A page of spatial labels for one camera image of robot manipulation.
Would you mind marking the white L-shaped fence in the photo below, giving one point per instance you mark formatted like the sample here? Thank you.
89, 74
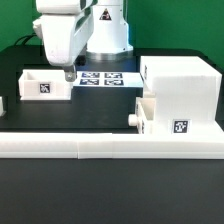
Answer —
208, 145

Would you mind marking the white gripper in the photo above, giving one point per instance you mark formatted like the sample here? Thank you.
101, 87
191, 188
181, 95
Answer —
64, 37

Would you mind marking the white drawer tray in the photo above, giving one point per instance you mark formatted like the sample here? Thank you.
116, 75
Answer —
39, 84
143, 117

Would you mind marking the white front drawer tray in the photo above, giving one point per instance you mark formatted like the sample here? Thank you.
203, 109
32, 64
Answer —
143, 117

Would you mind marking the fiducial marker sheet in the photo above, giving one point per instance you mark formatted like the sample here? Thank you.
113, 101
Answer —
108, 79

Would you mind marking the white drawer cabinet box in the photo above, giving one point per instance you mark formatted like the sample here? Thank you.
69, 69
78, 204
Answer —
186, 91

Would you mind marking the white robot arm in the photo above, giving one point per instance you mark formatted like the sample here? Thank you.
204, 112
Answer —
110, 37

